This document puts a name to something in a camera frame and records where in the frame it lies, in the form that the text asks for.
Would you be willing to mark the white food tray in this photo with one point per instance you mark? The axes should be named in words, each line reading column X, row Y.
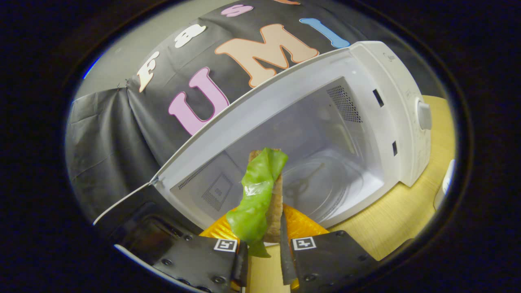
column 445, row 183

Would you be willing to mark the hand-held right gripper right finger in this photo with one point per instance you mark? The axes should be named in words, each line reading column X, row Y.
column 329, row 256

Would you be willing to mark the lettuce sandwich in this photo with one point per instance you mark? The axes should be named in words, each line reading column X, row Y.
column 254, row 195

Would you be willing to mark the glass microwave turntable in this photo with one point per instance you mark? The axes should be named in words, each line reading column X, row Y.
column 333, row 191

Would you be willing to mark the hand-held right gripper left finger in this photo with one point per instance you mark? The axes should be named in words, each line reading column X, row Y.
column 203, row 260

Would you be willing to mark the white microwave oven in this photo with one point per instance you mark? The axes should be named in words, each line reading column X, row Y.
column 390, row 93

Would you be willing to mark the black backdrop cloth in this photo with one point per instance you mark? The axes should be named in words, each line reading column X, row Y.
column 106, row 142

